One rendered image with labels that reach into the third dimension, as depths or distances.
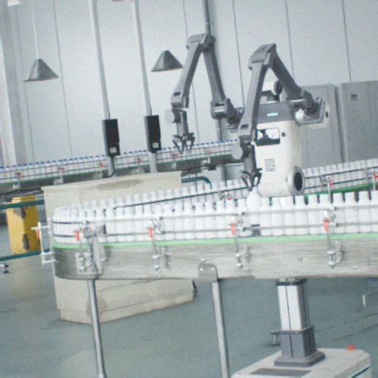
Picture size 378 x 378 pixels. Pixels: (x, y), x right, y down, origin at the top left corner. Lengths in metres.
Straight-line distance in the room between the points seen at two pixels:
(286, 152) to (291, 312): 0.82
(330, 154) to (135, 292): 3.19
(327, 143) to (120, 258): 6.19
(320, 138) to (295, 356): 5.80
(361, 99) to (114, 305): 4.16
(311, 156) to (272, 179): 5.60
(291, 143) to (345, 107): 6.06
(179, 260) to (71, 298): 4.08
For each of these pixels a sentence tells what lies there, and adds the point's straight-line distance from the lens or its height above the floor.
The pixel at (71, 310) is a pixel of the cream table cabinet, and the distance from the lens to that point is 8.55.
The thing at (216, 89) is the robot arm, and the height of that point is 1.69.
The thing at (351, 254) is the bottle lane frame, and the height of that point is 0.92.
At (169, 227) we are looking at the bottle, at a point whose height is 1.06.
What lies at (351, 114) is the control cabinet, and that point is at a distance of 10.98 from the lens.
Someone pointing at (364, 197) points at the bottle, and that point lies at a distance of 4.05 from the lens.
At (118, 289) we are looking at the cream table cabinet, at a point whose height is 0.24.
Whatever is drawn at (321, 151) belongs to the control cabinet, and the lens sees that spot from 10.60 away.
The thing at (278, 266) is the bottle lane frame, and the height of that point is 0.87.
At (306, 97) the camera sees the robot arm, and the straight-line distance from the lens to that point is 4.71.
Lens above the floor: 1.46
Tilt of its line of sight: 3 degrees down
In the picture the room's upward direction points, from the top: 6 degrees counter-clockwise
